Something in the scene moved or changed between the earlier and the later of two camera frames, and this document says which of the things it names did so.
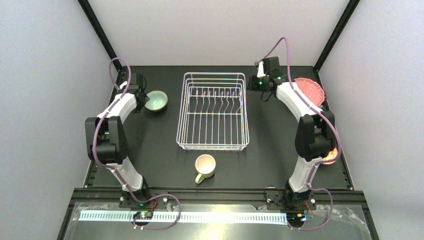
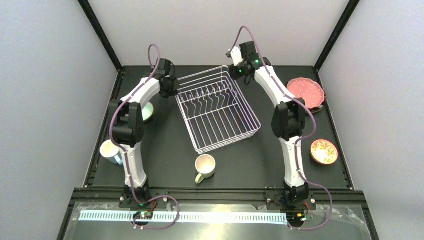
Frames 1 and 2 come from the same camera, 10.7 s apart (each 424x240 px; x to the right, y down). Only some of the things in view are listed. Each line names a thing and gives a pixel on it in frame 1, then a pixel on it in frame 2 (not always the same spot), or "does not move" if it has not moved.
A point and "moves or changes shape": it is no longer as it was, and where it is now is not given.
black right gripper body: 253,84 → 241,72
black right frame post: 343,20 does not move
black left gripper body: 142,99 → 170,88
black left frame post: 91,16 does not move
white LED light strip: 183,216 does not move
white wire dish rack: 213,112 moves or changes shape
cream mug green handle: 205,166 does not move
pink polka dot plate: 311,90 does not move
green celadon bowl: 158,100 → 147,111
